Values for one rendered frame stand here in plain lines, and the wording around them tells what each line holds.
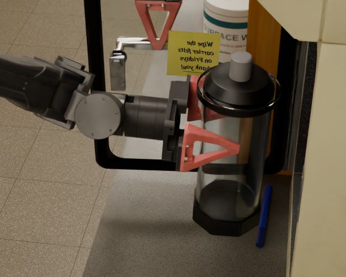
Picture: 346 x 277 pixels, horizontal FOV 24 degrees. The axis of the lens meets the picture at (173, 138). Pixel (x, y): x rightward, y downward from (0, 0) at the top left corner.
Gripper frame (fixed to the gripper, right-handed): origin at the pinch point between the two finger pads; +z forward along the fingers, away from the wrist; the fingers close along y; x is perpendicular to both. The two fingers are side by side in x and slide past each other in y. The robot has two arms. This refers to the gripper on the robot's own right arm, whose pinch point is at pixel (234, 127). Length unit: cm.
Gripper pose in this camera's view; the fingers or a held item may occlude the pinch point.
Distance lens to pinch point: 107.6
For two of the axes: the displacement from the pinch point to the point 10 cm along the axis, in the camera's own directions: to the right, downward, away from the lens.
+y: 0.9, -6.0, 8.0
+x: -0.7, 7.9, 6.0
